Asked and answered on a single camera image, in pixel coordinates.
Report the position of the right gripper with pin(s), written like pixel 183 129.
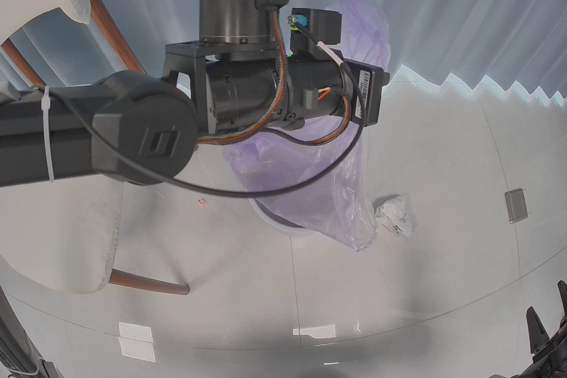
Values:
pixel 556 358

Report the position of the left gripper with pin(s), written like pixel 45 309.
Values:
pixel 248 92

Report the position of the purple plastic bag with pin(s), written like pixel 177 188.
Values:
pixel 350 199

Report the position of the white paper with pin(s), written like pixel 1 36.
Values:
pixel 394 212

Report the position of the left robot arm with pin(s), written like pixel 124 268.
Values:
pixel 133 123

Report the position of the white trash bin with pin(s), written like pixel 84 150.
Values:
pixel 283 226

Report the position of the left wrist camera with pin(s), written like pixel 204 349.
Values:
pixel 325 28

